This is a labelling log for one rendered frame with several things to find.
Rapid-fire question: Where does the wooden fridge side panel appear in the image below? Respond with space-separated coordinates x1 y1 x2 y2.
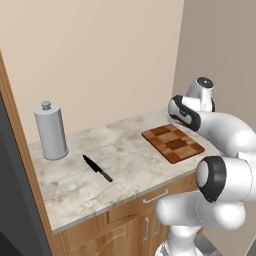
0 49 69 256

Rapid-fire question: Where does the black kitchen knife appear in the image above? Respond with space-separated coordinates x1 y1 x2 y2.
82 154 114 183

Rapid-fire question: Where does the grey cylindrical canister with knob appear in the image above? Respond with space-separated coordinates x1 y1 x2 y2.
33 100 70 161

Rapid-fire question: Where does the dark grey fridge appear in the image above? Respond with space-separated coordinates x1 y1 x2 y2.
0 91 53 256

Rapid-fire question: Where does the chequered wooden cutting board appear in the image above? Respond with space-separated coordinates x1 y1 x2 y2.
140 123 206 165

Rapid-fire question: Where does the wooden drawer front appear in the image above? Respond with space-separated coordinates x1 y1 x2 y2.
106 173 200 225

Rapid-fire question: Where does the short silver cupboard door handle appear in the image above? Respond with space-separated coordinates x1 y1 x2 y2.
154 220 162 237

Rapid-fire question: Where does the silver drawer handle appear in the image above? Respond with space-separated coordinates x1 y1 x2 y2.
142 188 170 205

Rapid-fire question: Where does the wide wooden cupboard door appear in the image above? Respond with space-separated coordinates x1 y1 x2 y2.
65 208 155 256

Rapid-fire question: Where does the narrow wooden cupboard door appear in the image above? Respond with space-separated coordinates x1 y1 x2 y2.
149 213 172 256

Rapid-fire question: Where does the long silver cupboard door handle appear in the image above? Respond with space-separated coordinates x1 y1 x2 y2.
142 216 151 243

